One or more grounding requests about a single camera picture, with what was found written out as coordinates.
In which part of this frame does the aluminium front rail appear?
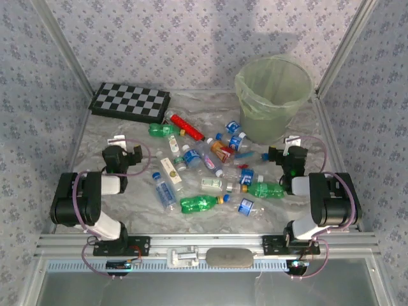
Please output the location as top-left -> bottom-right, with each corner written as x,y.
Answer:
34,231 -> 381,258

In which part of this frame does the aluminium frame post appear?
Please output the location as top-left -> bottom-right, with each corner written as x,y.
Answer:
316,0 -> 379,98
31,0 -> 96,96

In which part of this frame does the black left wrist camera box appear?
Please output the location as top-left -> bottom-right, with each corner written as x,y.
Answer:
131,144 -> 143,166

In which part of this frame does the green bottle orange cap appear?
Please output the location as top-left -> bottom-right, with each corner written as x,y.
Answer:
240,181 -> 286,200

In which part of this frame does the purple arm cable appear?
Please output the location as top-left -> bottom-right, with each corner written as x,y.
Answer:
290,135 -> 357,281
73,137 -> 151,281

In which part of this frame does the blue cap bottle printed text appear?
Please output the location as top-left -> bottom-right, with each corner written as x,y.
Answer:
152,171 -> 178,212

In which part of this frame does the black grey chessboard box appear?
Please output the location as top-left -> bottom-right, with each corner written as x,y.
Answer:
88,82 -> 171,125

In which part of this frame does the small circuit board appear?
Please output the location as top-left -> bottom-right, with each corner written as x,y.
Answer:
106,259 -> 143,272
286,259 -> 310,275

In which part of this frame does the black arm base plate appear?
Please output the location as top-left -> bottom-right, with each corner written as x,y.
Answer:
261,234 -> 321,256
92,235 -> 151,258

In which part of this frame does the grey slotted cable duct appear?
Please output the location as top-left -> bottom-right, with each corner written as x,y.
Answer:
47,258 -> 374,273

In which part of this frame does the slim clear bottle blue cap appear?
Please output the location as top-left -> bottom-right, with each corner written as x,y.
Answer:
235,150 -> 270,162

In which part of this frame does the red glitter tube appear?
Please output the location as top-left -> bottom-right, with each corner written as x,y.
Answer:
164,110 -> 206,142

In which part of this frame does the pale green plastic bin liner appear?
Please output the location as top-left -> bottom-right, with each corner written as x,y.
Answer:
235,54 -> 313,120

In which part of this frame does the grey metal clamp bracket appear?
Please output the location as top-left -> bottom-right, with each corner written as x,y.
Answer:
166,245 -> 201,268

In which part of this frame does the blue cap bottle logo label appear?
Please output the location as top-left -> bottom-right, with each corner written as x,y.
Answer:
215,131 -> 253,152

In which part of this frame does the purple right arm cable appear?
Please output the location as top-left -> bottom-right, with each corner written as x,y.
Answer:
290,135 -> 357,281

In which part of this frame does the grey oval pad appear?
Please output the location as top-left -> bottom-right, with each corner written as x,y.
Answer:
205,247 -> 255,268

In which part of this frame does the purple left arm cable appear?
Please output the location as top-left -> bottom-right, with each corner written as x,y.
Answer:
73,137 -> 151,281

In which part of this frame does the green mesh waste bin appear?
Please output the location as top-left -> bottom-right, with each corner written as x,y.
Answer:
235,54 -> 313,145

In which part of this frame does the blue label bottle white cap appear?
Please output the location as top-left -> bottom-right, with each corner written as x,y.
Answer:
222,167 -> 265,187
224,119 -> 248,140
180,144 -> 203,169

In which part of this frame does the orange bottle red label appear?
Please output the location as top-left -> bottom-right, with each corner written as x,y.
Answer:
205,137 -> 237,164

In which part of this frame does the grey glossy lower panel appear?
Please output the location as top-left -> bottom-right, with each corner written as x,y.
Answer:
38,258 -> 388,306

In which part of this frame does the white left wrist cable bracket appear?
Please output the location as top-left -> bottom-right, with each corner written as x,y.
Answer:
107,135 -> 128,148

